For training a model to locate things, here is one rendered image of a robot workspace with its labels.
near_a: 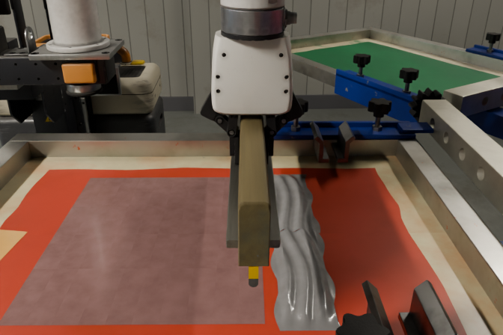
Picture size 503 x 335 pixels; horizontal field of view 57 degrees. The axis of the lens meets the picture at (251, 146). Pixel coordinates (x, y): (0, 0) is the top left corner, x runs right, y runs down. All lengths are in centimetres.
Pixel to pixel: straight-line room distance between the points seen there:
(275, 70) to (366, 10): 327
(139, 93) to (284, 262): 106
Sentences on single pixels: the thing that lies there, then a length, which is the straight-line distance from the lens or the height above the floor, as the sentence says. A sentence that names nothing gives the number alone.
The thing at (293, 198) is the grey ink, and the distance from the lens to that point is 76.
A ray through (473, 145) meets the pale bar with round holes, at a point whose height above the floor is 104.
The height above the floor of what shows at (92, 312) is 96.
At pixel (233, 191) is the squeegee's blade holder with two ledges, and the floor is 107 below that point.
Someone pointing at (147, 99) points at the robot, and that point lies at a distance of 158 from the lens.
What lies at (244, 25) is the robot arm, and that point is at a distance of 53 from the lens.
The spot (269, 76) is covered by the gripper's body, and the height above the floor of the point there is 120.
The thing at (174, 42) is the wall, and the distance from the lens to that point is 373.
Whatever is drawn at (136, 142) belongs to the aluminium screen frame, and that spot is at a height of 99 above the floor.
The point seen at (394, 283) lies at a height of 96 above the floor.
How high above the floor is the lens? 136
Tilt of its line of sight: 25 degrees down
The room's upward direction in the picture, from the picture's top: straight up
